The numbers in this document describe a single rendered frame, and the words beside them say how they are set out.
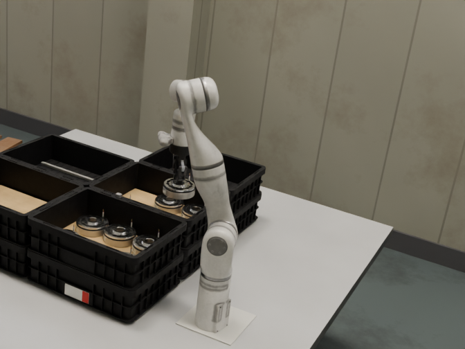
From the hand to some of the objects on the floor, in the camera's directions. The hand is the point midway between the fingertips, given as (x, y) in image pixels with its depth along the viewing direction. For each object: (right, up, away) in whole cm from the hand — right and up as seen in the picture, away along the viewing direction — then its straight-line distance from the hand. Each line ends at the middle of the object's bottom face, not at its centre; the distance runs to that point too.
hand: (178, 182), depth 239 cm
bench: (-31, -85, +47) cm, 102 cm away
